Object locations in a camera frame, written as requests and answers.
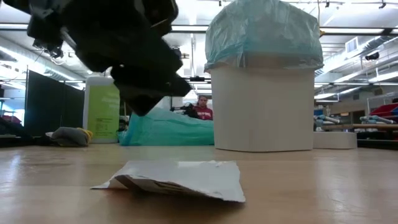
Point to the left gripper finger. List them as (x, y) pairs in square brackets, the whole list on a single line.
[(149, 84), (140, 104)]

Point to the small white printed paper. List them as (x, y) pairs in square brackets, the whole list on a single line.
[(186, 177)]

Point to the white plastic trash bin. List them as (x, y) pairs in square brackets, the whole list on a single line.
[(264, 109)]

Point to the light blue bin liner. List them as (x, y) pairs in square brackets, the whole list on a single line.
[(264, 31)]

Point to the white bin lid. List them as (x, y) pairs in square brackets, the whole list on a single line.
[(335, 140)]

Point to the pale blue robot arm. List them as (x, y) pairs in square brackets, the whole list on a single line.
[(377, 119), (326, 119)]

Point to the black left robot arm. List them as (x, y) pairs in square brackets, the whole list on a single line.
[(40, 28)]

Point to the folded teal trash bag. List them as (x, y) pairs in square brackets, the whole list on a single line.
[(161, 130)]

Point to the dark red bag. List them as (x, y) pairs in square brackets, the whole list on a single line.
[(9, 124)]

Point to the green wipes canister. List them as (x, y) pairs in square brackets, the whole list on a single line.
[(99, 124)]

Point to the black lab equipment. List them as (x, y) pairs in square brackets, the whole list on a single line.
[(186, 110)]

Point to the person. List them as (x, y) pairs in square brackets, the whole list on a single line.
[(203, 109)]

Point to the gray yellow work glove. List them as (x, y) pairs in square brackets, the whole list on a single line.
[(70, 137)]

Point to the black room divider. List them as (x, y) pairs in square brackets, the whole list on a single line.
[(46, 105)]

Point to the blue storage bin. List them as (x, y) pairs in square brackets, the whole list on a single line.
[(318, 112)]

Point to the yellow hanging plug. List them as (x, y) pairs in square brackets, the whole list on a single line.
[(321, 33)]

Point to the white air vent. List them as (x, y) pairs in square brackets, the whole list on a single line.
[(351, 45)]

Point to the wooden bench top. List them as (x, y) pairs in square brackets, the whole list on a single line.
[(357, 126)]

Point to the black ceiling dome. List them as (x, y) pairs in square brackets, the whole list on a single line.
[(372, 56)]

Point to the black ceiling camera device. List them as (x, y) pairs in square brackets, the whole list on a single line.
[(56, 53)]

